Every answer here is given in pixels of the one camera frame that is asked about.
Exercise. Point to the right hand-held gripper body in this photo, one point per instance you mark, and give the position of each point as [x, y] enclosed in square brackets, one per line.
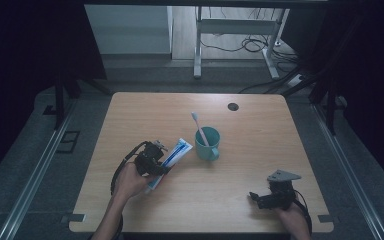
[280, 195]

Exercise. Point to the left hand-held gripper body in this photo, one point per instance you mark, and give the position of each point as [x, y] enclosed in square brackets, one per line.
[148, 158]

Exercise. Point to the white blue toothpaste tube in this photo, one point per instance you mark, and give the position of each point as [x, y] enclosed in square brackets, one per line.
[173, 158]

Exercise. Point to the pink toothbrush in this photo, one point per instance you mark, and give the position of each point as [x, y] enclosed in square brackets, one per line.
[200, 128]

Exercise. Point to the teal cup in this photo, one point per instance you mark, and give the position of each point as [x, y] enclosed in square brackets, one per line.
[208, 146]

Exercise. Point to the person's right hand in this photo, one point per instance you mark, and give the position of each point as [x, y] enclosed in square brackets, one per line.
[291, 220]

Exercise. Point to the person's left hand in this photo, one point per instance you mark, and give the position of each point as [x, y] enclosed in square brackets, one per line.
[130, 181]

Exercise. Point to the black metal stand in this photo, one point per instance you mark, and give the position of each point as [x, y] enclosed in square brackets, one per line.
[330, 106]
[59, 100]

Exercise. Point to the white power strip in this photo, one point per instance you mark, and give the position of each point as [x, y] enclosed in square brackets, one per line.
[295, 80]

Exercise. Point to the white cabinet panel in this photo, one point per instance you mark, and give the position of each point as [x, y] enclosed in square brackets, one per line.
[130, 30]

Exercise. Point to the aluminium floor rail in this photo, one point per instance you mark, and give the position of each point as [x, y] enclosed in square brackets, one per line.
[343, 170]
[33, 180]

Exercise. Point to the white metal desk frame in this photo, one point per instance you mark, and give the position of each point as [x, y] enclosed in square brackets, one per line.
[198, 43]

